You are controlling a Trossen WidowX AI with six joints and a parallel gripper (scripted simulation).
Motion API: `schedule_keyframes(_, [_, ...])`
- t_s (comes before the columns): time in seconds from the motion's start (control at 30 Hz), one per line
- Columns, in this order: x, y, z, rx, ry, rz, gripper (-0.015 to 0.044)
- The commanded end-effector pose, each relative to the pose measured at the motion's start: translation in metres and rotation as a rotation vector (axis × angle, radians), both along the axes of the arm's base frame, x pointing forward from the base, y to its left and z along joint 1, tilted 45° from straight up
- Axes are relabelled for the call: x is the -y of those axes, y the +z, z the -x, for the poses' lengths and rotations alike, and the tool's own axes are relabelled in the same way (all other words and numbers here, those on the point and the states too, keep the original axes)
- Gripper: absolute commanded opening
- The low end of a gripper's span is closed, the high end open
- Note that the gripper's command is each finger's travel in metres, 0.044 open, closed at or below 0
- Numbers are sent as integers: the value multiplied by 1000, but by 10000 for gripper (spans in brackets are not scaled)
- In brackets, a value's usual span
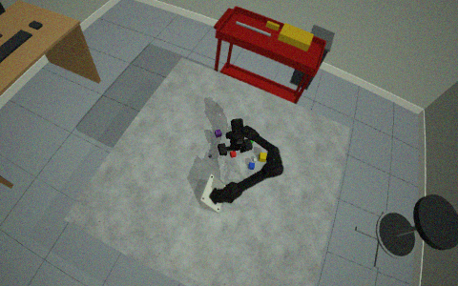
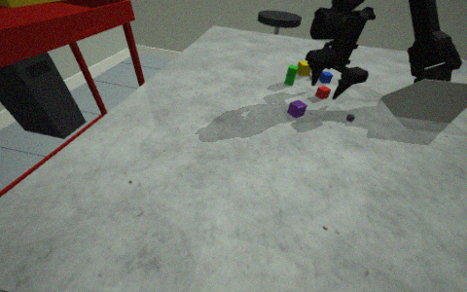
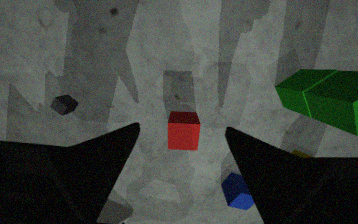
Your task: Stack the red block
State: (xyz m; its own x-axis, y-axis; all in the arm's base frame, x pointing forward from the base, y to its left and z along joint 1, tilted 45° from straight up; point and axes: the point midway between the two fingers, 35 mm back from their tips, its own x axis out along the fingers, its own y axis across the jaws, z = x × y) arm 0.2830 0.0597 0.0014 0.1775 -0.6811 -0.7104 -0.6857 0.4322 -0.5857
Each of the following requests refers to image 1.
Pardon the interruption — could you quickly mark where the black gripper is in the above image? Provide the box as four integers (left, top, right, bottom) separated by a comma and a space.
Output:
218, 139, 253, 156

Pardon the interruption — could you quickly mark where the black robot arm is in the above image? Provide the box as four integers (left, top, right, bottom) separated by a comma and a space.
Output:
209, 118, 283, 204

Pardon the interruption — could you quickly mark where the yellow block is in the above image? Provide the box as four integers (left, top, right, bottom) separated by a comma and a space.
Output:
259, 153, 267, 162

